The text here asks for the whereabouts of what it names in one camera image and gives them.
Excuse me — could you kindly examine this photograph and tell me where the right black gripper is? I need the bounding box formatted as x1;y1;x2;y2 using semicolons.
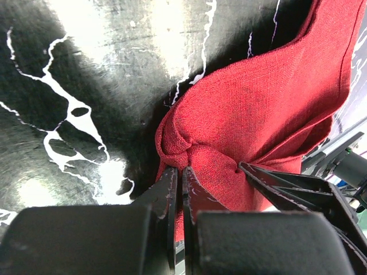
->
239;118;366;269

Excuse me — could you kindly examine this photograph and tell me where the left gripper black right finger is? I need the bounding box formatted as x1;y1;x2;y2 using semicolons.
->
182;167;355;274

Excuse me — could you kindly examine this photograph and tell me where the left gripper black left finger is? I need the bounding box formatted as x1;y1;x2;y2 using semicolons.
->
1;167;178;274

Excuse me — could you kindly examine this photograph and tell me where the dark red cloth napkin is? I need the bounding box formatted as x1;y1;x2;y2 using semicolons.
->
154;0;367;241

